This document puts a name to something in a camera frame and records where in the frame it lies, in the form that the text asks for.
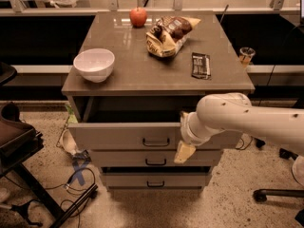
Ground grey drawer cabinet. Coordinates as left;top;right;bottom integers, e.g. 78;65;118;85
61;10;257;195

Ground white bowl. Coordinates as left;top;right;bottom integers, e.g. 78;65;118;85
73;48;115;83

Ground white cup on floor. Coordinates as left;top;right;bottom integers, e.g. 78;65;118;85
60;129;77;155

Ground black floor cables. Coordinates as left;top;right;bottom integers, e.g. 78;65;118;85
44;166;97;228

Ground dark chair at left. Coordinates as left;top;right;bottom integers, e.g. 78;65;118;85
0;61;99;228

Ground grey bottom drawer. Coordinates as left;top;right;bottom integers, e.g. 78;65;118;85
100;173;211;189

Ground black office chair base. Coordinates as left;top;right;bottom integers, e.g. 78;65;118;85
253;138;304;203

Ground grey drawer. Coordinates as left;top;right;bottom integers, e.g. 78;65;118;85
100;173;211;189
89;150;222;167
67;95;243;152

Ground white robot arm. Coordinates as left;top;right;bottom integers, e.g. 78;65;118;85
174;93;304;185

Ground black snack bar wrapper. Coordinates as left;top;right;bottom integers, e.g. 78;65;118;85
191;52;211;80

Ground grey top drawer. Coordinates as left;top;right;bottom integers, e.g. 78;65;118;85
67;95;243;152

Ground grey middle drawer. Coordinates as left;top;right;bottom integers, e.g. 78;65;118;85
89;150;222;167

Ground brown yellow chip bag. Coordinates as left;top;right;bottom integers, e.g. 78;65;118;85
146;16;200;58

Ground red apple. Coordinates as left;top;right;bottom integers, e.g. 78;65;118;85
129;7;147;28

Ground plastic cup with drink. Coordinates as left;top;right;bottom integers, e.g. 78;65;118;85
238;47;256;67

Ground black cable right floor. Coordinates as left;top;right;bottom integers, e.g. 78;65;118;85
235;134;255;151

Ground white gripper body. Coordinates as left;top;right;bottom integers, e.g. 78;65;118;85
180;112;206;146

